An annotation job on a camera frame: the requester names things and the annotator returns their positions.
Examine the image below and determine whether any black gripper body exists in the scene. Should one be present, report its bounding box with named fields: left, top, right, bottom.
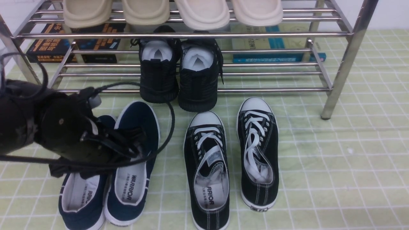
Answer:
left=35, top=87, right=147, bottom=179

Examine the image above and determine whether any black cable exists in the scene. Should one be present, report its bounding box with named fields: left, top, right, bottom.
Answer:
left=0, top=51, right=175, bottom=170

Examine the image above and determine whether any beige teal book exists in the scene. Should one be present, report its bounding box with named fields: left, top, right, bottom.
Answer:
left=230, top=22, right=309, bottom=50

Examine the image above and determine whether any beige slipper far left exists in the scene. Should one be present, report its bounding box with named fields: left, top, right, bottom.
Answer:
left=63, top=0, right=113, bottom=28

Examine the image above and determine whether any black textured shoe left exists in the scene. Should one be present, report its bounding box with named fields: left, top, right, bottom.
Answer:
left=130, top=38, right=181, bottom=104

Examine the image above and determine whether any navy canvas shoe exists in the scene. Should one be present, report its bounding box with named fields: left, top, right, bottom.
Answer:
left=58, top=115, right=117, bottom=230
left=104, top=101, right=160, bottom=226

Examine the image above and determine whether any black textured shoe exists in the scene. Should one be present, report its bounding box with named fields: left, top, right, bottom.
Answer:
left=130, top=38, right=181, bottom=104
left=178, top=37, right=224, bottom=113

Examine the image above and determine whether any black laced sneaker right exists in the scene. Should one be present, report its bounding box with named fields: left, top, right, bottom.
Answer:
left=236, top=97, right=280, bottom=212

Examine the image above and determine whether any cream slipper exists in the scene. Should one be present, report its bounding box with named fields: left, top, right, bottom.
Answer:
left=174, top=0, right=230, bottom=31
left=231, top=0, right=283, bottom=27

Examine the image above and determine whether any black laced sneaker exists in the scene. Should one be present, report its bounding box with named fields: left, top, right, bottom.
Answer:
left=183, top=111, right=230, bottom=230
left=236, top=97, right=280, bottom=212

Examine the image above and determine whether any black textured shoe right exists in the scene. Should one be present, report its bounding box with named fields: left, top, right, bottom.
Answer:
left=178, top=37, right=224, bottom=113

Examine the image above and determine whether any blue book under rack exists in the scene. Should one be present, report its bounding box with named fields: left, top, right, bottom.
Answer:
left=232, top=53, right=327, bottom=63

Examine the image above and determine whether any black orange book left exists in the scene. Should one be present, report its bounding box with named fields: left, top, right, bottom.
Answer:
left=26, top=23, right=77, bottom=64

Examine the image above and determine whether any beige slipper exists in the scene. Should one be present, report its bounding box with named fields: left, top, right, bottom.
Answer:
left=122, top=0, right=170, bottom=25
left=63, top=0, right=113, bottom=28

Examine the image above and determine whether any cream slipper far right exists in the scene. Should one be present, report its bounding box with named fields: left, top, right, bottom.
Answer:
left=231, top=0, right=283, bottom=27

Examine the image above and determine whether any black laced sneaker left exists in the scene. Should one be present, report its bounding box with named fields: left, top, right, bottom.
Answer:
left=183, top=111, right=230, bottom=230

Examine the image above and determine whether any silver metal shoe rack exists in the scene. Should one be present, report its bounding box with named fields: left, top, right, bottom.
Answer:
left=1, top=0, right=377, bottom=120

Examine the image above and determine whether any green checkered tablecloth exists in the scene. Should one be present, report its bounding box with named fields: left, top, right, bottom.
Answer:
left=0, top=29, right=409, bottom=230

